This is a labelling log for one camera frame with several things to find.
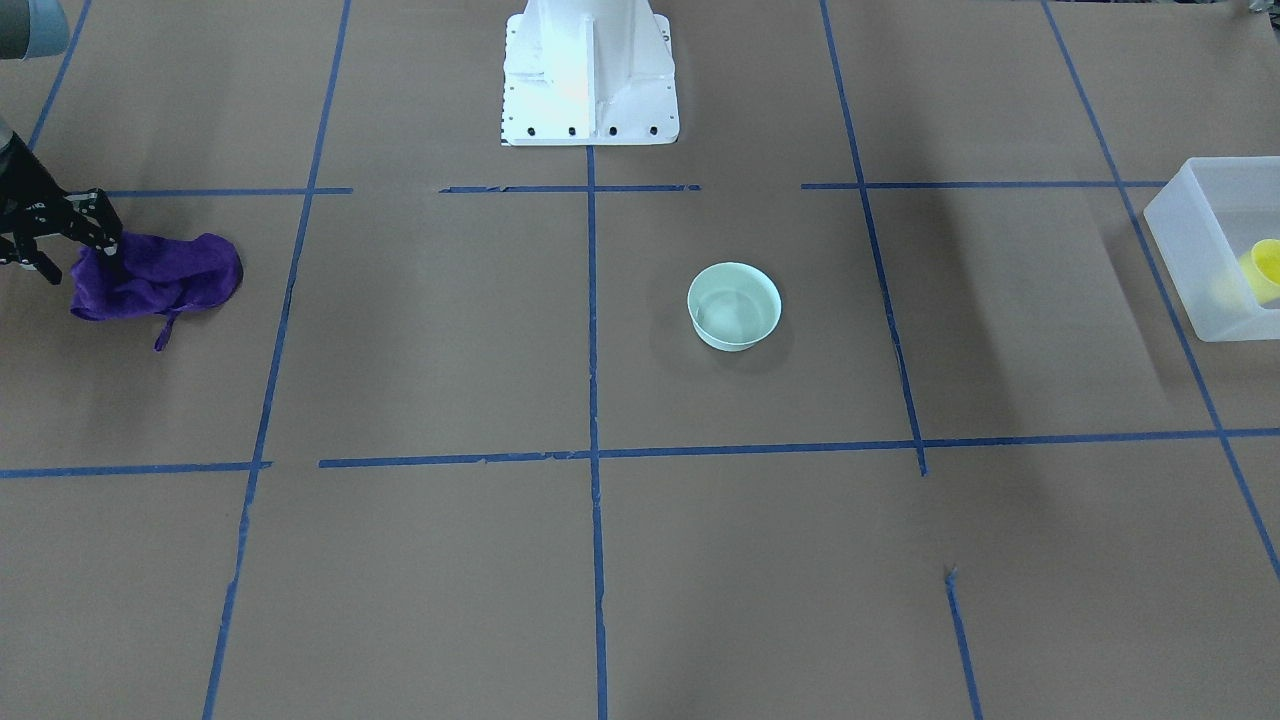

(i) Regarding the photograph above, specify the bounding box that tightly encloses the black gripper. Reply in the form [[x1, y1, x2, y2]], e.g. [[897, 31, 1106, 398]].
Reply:
[[1, 119, 124, 286]]

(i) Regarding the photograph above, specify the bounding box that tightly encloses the purple cloth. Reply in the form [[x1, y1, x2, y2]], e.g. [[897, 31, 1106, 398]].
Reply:
[[70, 232, 244, 354]]

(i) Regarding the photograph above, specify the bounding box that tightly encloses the mint green bowl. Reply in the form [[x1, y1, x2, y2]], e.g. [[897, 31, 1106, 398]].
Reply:
[[686, 263, 783, 352]]

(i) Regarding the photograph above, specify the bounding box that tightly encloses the yellow plastic cup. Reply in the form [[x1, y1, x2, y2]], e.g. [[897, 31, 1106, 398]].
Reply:
[[1236, 238, 1280, 306]]

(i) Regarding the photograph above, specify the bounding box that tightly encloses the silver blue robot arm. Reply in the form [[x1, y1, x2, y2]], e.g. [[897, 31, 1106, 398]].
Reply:
[[1, 1, 123, 284]]

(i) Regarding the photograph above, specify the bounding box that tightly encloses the clear plastic storage box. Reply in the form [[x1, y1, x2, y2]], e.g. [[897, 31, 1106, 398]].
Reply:
[[1143, 156, 1279, 342]]

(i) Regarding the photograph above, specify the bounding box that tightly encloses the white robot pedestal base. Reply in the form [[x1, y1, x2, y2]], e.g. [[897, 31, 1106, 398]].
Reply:
[[500, 1, 681, 147]]

